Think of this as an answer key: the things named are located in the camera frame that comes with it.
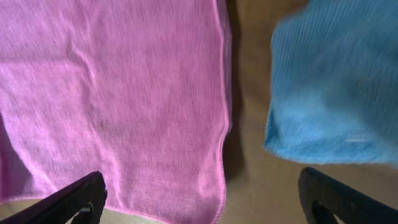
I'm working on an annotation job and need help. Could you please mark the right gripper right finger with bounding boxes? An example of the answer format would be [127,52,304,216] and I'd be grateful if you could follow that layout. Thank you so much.
[298,167,397,224]

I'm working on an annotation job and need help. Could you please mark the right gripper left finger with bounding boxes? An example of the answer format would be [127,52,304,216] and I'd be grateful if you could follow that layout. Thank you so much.
[1,171,108,224]

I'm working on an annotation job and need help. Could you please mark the purple microfiber cloth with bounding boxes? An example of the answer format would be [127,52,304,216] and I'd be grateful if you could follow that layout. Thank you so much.
[1,0,231,223]

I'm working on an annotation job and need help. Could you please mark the blue cloth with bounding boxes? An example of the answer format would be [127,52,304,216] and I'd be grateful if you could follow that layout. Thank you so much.
[264,0,397,166]

